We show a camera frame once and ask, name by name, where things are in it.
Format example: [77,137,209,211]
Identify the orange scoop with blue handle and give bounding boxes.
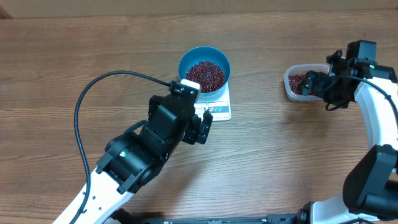
[298,85,312,96]

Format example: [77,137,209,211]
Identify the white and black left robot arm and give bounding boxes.
[55,95,213,223]

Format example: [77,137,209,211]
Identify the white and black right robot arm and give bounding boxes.
[296,40,397,223]

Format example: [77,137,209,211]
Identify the white digital kitchen scale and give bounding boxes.
[194,82,231,121]

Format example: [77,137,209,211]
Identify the red beans in bowl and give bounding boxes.
[185,61,226,93]

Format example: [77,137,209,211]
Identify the blue metal bowl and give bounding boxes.
[177,46,231,84]

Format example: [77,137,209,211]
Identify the red beans in container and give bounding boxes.
[288,74,305,95]

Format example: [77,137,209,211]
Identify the clear plastic container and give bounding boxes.
[284,63,330,101]

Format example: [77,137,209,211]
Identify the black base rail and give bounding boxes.
[103,208,310,224]

